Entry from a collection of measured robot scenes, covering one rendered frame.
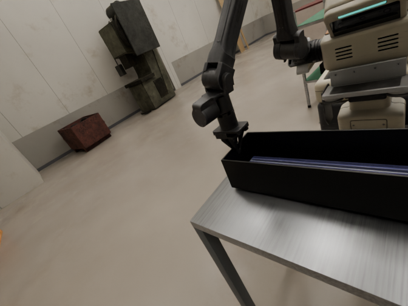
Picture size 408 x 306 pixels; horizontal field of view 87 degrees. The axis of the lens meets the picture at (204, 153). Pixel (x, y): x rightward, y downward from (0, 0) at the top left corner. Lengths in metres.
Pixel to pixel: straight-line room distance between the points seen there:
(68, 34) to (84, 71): 0.94
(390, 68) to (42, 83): 6.79
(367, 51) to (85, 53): 6.92
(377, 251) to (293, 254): 0.15
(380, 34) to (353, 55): 0.09
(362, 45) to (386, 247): 0.68
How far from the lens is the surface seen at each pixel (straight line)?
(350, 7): 0.91
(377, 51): 1.01
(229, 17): 0.65
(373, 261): 0.54
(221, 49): 0.62
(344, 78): 1.02
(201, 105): 0.58
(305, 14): 6.05
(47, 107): 6.93
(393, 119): 1.11
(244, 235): 0.59
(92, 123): 5.95
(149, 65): 6.83
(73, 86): 7.08
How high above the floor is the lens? 1.25
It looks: 27 degrees down
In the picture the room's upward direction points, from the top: 25 degrees counter-clockwise
